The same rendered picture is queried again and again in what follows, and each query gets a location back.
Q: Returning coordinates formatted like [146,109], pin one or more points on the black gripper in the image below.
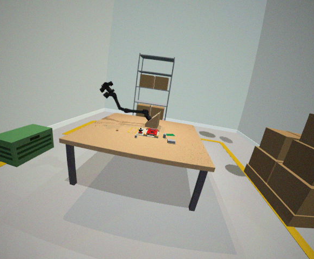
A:
[102,89]

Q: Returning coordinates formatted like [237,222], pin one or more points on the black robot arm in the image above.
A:
[126,110]

